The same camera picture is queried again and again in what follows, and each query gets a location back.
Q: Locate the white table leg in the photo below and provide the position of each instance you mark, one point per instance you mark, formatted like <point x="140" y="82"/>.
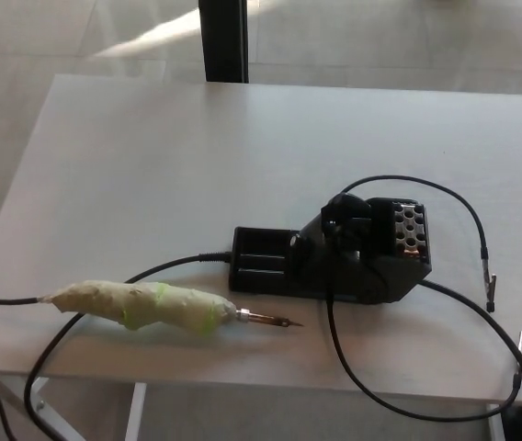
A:
<point x="137" y="413"/>
<point x="495" y="425"/>

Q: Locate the black vertical pillar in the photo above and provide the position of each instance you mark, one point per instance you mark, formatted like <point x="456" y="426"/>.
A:
<point x="223" y="41"/>

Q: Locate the black soldering iron base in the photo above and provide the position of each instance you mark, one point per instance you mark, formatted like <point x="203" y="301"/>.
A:
<point x="380" y="275"/>

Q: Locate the white diagonal table brace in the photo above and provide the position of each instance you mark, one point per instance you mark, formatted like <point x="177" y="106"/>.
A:
<point x="17" y="399"/>

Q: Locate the tape-wrapped soldering iron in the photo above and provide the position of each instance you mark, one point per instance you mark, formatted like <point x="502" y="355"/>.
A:
<point x="160" y="303"/>

